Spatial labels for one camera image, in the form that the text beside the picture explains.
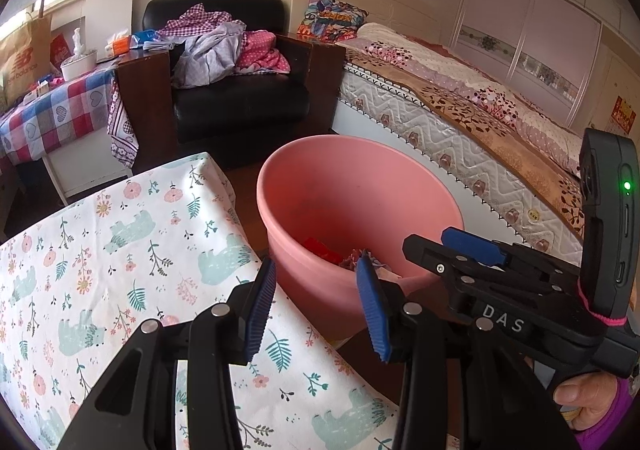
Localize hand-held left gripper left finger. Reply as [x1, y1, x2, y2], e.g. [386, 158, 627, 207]
[57, 257, 277, 450]

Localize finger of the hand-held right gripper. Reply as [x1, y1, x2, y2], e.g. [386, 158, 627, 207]
[404, 234, 501, 291]
[442, 227, 511, 266]

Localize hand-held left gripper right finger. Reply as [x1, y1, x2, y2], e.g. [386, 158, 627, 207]
[356, 257, 576, 450]

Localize red white wrapper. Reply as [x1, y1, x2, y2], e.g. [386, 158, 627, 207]
[340, 249, 373, 272]

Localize clothes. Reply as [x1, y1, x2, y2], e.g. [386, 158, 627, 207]
[302, 237, 341, 264]

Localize pink plastic bucket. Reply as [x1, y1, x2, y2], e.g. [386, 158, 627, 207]
[256, 134, 465, 326]

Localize person's right hand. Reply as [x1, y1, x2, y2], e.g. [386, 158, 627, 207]
[552, 374, 630, 431]

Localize brown floral blanket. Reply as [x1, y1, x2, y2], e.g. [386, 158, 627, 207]
[420, 83, 586, 241]

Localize floral tablecloth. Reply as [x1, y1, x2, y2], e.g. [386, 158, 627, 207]
[0, 151, 401, 450]

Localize bed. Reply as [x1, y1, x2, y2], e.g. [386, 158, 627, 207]
[284, 0, 598, 276]

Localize pink floral quilt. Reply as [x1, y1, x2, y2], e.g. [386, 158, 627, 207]
[357, 23, 583, 176]

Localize black leather armchair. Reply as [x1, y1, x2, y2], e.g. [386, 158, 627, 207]
[141, 0, 347, 171]

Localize wardrobe with sliding doors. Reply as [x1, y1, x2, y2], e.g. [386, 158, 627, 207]
[447, 0, 640, 131]

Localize purple patterned hanging cloth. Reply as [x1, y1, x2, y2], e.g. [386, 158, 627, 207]
[107, 75, 140, 167]

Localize dark wooden cabinet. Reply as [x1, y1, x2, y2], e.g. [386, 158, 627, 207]
[116, 49, 178, 171]

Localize colourful printed pillow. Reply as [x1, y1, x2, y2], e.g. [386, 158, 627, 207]
[296, 0, 370, 45]

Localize pink dotted garment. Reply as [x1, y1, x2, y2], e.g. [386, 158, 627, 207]
[235, 29, 292, 76]

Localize lavender garment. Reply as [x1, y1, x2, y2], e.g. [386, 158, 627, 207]
[172, 20, 247, 88]

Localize checkered tablecloth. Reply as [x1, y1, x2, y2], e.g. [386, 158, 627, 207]
[0, 65, 118, 166]

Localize purple checked shirt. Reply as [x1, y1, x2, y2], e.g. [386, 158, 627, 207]
[159, 4, 236, 38]

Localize orange tissue packet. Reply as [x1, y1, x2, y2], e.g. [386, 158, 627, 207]
[105, 33, 132, 56]

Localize white round tissue container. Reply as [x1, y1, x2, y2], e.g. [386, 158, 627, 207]
[60, 28, 98, 81]

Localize red box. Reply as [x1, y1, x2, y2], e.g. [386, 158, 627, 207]
[50, 33, 71, 74]

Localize brown paper bag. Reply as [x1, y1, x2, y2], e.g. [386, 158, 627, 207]
[0, 13, 53, 104]

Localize pink elastic cord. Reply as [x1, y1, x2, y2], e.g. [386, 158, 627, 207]
[576, 277, 628, 328]

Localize red wall decoration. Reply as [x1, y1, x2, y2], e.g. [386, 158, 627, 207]
[614, 95, 639, 134]

